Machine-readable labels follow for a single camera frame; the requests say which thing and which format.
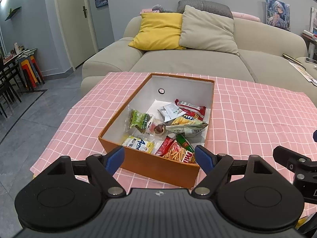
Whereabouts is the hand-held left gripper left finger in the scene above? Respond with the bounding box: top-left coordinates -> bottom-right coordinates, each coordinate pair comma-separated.
47,145 -> 125,196

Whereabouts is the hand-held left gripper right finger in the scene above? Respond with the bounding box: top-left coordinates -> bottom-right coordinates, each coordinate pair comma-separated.
192,145 -> 271,196

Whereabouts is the yellow white snack packet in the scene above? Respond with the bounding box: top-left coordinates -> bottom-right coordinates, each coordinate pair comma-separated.
122,135 -> 154,154

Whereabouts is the red stick snack packet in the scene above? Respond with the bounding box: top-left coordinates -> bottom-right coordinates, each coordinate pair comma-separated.
155,136 -> 196,164

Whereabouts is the orange cardboard box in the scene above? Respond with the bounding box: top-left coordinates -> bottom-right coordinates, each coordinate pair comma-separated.
98,73 -> 215,189

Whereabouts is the green white chips packet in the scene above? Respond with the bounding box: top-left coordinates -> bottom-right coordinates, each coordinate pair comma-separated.
165,115 -> 208,135

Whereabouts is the green snack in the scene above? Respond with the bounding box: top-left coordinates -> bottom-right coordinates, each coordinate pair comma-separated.
130,109 -> 153,131

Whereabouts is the large red snack packet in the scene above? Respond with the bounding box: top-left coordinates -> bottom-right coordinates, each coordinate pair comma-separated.
175,99 -> 207,121

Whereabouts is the brown round snack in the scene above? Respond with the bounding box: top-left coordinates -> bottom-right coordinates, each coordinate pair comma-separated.
147,119 -> 167,138

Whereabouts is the grey white sachet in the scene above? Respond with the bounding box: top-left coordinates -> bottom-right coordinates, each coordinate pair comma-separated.
157,102 -> 186,123

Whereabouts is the pink checkered tablecloth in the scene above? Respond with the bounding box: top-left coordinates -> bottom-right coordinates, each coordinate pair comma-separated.
30,71 -> 317,228

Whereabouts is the dark book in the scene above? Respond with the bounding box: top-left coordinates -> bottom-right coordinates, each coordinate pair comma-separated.
283,53 -> 300,63

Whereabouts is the beige sofa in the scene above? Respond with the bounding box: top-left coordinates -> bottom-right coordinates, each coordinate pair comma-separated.
80,15 -> 317,97

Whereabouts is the white rack with books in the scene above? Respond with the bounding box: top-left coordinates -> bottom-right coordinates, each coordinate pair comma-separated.
301,6 -> 317,60

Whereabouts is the stack of coloured stools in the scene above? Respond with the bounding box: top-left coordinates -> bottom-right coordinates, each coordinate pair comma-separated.
16,55 -> 45,92

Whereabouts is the beige pillow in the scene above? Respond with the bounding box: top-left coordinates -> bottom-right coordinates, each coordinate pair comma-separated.
179,5 -> 240,56

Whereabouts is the dark dining chair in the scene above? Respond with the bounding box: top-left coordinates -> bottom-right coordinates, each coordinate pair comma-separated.
0,64 -> 22,118

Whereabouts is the yellow pillow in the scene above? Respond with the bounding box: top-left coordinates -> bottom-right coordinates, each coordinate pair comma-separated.
128,12 -> 187,51

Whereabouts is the white door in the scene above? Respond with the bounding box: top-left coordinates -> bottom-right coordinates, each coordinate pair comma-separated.
53,0 -> 99,70

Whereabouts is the green white cloth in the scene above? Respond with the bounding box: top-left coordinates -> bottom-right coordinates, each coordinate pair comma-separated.
16,49 -> 37,59

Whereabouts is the dark dining table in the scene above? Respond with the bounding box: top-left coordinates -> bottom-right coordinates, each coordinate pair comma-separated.
0,52 -> 25,67

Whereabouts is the grey houndstooth pillow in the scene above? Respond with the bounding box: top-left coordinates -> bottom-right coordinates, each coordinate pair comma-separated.
177,0 -> 234,19

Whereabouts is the grey plush toy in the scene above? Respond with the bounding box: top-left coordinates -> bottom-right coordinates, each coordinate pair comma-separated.
152,4 -> 175,13

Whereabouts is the green wall shelf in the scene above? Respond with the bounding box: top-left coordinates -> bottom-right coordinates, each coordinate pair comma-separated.
4,6 -> 22,21

